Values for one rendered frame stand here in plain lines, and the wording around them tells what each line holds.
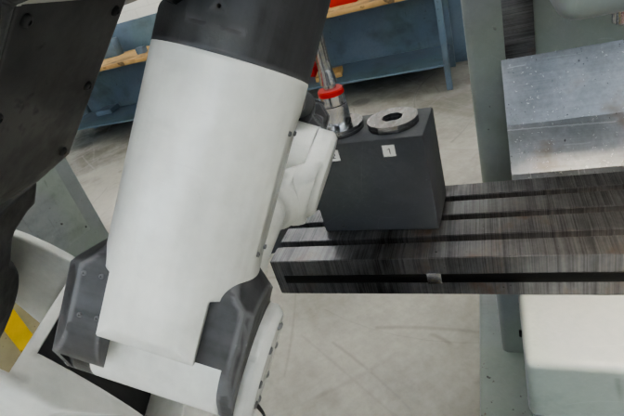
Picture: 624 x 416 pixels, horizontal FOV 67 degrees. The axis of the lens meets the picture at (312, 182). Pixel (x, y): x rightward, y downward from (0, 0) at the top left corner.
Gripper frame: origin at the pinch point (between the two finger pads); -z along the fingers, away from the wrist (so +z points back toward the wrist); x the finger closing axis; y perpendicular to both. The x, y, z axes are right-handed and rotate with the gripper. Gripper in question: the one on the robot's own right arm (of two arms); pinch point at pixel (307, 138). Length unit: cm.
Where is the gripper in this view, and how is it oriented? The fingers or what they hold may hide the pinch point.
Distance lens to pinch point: 76.0
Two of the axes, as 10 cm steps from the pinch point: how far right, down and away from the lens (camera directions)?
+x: 2.6, -9.5, -1.6
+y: -9.6, -2.7, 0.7
